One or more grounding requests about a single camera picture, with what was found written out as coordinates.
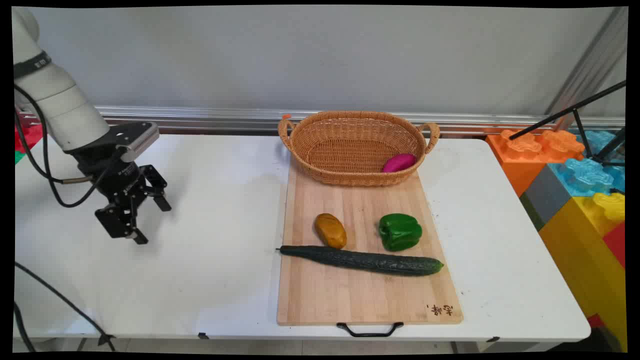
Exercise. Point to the red foam block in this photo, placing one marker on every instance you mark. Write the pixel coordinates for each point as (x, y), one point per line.
(29, 135)

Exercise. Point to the woven wicker basket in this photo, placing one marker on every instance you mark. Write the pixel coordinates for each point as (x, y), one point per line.
(350, 150)

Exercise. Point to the black tripod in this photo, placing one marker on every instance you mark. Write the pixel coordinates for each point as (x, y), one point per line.
(575, 107)

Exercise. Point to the long dark green cucumber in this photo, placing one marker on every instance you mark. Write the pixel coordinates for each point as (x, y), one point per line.
(365, 261)

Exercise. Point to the slanted aluminium post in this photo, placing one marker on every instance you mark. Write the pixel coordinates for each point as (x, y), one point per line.
(592, 65)

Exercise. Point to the yellow giant building block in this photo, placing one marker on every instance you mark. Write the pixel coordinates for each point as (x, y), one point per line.
(585, 260)

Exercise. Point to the bamboo cutting board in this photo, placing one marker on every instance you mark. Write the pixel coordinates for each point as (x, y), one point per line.
(360, 295)

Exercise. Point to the aluminium rail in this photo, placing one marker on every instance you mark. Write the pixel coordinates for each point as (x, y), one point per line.
(210, 119)

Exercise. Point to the red giant building block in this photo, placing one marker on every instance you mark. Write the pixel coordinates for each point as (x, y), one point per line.
(616, 242)

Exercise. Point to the green bell pepper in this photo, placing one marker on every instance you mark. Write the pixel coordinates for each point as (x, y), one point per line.
(400, 232)

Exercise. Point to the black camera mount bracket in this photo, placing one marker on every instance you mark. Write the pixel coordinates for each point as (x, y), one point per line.
(107, 137)

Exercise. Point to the purple sweet potato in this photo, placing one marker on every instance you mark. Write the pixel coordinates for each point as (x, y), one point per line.
(399, 163)

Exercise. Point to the brown potato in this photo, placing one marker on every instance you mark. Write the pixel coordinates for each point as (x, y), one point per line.
(330, 230)

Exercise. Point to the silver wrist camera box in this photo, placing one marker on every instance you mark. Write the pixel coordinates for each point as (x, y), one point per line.
(142, 140)

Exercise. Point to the green foam block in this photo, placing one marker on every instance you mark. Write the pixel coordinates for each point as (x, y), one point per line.
(19, 157)

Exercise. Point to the orange giant building block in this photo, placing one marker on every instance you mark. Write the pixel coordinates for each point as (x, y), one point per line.
(520, 160)

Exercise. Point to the blue giant building block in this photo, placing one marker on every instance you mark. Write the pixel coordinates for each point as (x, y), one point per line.
(585, 175)

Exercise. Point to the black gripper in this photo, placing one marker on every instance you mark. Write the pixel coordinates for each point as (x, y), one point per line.
(117, 177)

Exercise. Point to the grey giant building block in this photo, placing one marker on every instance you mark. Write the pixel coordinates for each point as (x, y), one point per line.
(545, 197)

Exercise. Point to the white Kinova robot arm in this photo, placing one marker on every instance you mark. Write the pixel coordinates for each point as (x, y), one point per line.
(60, 105)

